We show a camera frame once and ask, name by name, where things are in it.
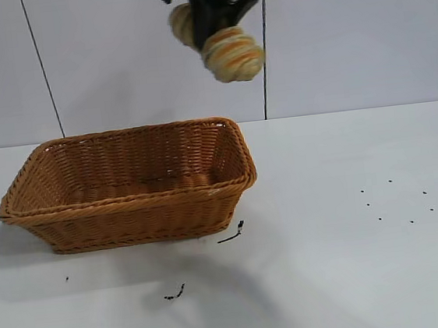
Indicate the long striped twisted bread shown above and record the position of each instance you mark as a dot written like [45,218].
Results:
[236,57]

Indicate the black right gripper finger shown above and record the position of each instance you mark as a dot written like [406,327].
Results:
[242,8]
[207,20]

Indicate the brown woven wicker basket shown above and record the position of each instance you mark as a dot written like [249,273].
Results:
[130,216]

